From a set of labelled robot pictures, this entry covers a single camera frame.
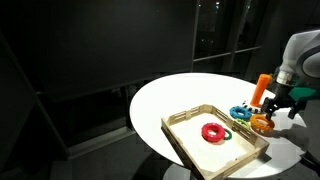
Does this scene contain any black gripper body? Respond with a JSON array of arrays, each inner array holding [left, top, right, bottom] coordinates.
[[273, 81, 297, 108]]

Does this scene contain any orange toy ring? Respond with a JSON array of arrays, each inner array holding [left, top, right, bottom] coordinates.
[[249, 114, 276, 134]]

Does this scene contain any wooden slatted tray box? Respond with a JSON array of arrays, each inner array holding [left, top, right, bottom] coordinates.
[[161, 104, 270, 180]]

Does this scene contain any black white striped ring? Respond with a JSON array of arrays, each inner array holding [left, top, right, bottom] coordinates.
[[241, 99, 264, 114]]

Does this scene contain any green wrist camera box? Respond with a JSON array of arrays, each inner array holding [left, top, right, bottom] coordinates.
[[288, 85, 318, 101]]

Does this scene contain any orange stacking post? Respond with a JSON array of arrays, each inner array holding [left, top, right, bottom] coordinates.
[[250, 73, 273, 108]]

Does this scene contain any light green toy ring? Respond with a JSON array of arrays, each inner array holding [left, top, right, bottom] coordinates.
[[235, 117, 252, 130]]

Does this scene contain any blue toy ring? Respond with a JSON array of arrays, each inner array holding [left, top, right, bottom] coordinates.
[[229, 105, 253, 121]]

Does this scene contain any dark green toy ring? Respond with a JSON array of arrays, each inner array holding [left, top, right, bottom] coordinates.
[[222, 128, 233, 141]]

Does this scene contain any red toy ring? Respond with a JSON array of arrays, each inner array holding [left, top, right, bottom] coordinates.
[[201, 122, 227, 144]]

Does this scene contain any white table pedestal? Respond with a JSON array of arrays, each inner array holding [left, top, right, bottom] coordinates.
[[162, 163, 201, 180]]

